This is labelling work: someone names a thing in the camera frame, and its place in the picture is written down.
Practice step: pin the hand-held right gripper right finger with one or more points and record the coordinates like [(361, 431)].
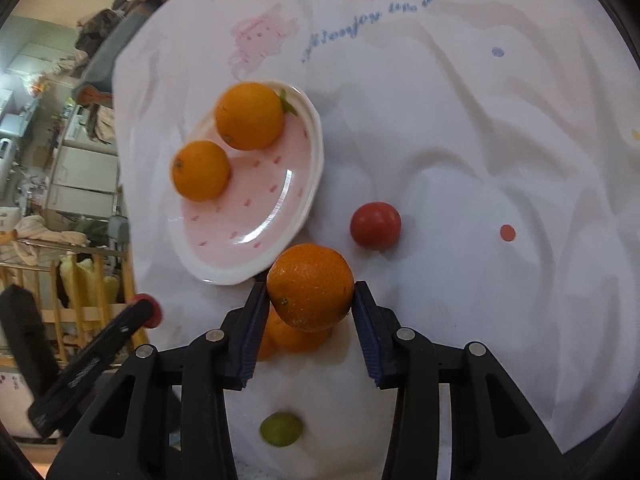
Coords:
[(369, 340)]

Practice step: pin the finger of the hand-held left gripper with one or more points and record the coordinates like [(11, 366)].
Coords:
[(95, 360), (22, 330)]

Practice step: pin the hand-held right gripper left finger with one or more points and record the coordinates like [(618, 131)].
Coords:
[(250, 340)]

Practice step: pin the pink plate with white rim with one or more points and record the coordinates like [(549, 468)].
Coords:
[(260, 200)]

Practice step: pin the yellow-green cloth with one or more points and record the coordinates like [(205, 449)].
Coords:
[(90, 280)]

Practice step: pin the beige cloth bundle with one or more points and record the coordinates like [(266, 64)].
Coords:
[(37, 237)]

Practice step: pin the green lime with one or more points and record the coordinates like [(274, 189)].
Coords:
[(281, 429)]

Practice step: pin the white cabinet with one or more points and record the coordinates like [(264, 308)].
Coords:
[(82, 175)]

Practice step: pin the small orange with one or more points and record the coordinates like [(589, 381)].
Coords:
[(201, 171)]

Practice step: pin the white printed cloth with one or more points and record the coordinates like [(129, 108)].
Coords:
[(450, 160)]

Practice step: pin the large orange with green leaf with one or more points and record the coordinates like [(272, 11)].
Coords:
[(250, 116)]

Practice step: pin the pile of clothes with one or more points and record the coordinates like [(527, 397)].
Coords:
[(125, 15)]

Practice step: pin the wooden rail frame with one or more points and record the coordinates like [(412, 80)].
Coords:
[(65, 315)]

